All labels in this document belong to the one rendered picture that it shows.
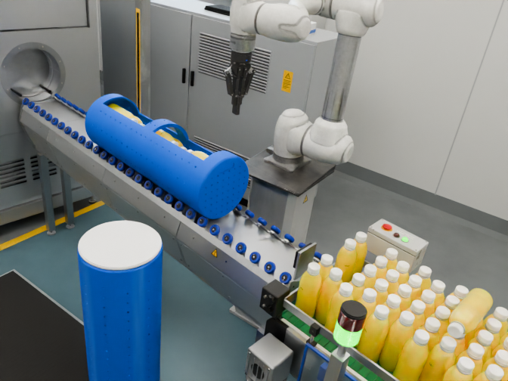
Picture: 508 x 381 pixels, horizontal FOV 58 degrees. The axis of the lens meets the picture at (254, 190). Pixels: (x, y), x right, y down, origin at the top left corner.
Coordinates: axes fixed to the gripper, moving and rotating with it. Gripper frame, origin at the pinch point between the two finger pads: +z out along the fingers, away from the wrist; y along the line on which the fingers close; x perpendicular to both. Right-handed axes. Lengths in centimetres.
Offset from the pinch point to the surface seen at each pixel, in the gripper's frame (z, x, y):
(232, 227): 52, 5, 0
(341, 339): 27, 89, 20
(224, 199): 40.8, 0.5, 1.5
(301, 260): 44, 44, -6
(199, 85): 54, -181, -79
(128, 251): 41, 18, 49
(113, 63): 60, -276, -41
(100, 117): 28, -70, 31
